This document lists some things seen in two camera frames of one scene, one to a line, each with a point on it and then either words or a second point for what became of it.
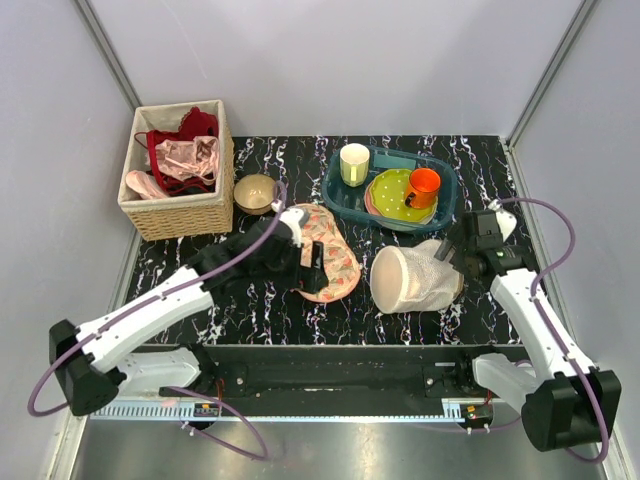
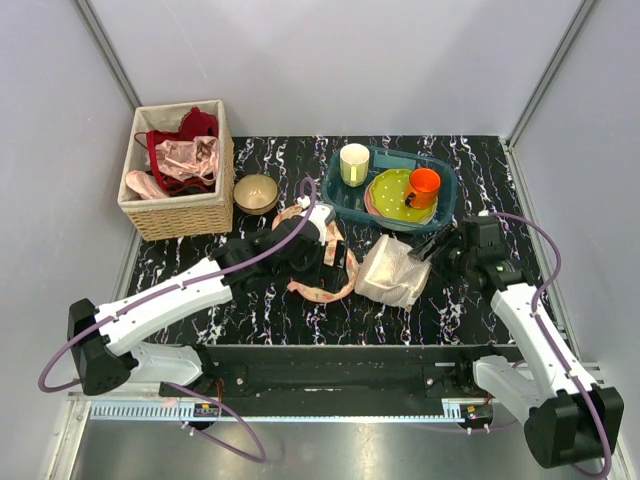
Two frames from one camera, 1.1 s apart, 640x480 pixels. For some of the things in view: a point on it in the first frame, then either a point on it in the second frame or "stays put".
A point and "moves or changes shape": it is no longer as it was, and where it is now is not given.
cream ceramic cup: [354, 164] stays put
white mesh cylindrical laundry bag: [413, 279] moves or changes shape
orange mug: [423, 186] stays put
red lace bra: [193, 124] stays put
